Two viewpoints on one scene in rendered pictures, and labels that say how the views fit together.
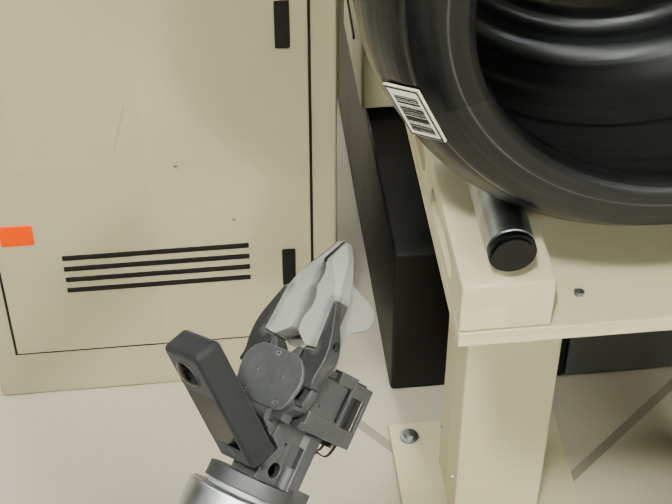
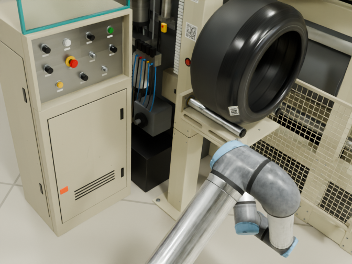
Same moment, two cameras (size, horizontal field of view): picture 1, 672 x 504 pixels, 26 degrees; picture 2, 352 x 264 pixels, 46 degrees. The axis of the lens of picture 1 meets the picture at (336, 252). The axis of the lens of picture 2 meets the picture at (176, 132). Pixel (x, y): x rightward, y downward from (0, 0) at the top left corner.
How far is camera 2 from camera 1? 1.08 m
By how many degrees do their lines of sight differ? 31
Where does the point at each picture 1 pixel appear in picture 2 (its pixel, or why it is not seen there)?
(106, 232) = (84, 180)
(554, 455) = not seen: hidden behind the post
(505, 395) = (190, 177)
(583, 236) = not seen: hidden behind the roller
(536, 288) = (245, 139)
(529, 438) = (194, 185)
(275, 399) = not seen: hidden behind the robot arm
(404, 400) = (150, 194)
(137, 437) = (99, 229)
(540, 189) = (250, 118)
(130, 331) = (88, 204)
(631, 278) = (248, 133)
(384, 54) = (230, 101)
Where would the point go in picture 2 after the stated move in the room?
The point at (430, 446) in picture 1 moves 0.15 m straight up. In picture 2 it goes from (164, 200) to (165, 184)
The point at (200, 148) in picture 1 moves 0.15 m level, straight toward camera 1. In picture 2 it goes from (105, 150) to (121, 163)
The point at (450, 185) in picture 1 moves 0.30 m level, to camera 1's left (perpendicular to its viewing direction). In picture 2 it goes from (215, 127) to (163, 149)
